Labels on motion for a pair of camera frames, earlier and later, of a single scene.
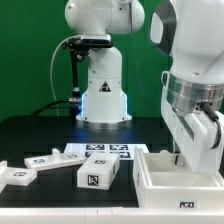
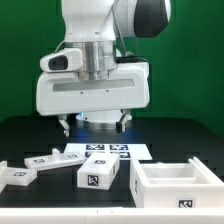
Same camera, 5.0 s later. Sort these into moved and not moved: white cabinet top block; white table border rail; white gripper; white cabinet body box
Moved: white gripper; white cabinet body box
Not moved: white table border rail; white cabinet top block
